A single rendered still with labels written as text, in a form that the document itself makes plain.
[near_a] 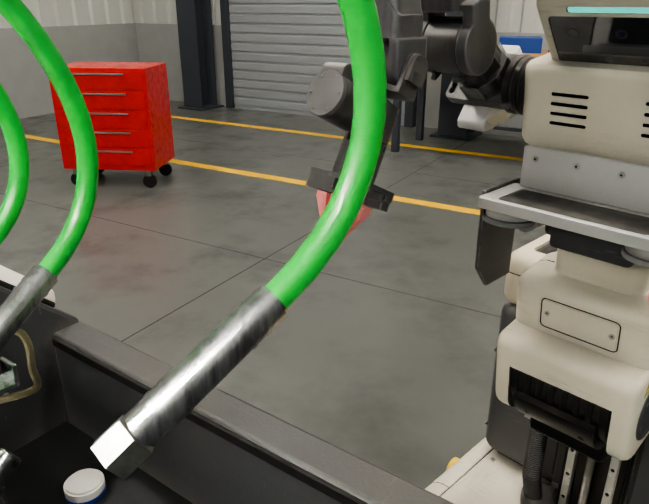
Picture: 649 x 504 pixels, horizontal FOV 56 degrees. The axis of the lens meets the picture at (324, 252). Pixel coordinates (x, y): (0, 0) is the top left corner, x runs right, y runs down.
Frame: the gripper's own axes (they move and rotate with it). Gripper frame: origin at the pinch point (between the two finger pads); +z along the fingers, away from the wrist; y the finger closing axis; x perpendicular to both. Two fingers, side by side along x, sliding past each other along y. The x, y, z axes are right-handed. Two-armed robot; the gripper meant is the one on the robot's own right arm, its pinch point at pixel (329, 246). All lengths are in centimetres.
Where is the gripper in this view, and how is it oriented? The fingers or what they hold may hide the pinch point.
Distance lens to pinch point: 79.3
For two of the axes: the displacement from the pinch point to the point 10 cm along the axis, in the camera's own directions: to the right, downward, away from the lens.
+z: -3.2, 9.4, 0.5
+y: 7.0, 2.7, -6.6
